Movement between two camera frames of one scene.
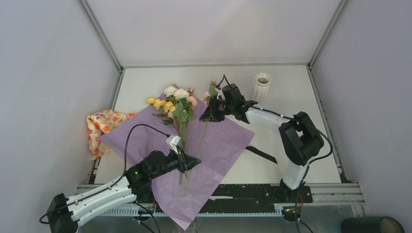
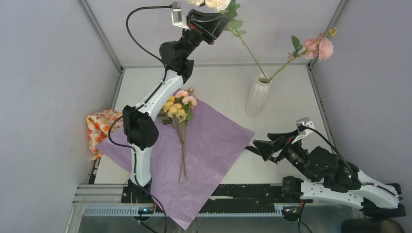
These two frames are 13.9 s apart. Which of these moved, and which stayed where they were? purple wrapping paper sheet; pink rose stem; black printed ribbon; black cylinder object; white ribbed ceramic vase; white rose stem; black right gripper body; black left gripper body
Moved: black left gripper body; pink rose stem; black right gripper body; white rose stem
Stayed: purple wrapping paper sheet; black printed ribbon; black cylinder object; white ribbed ceramic vase
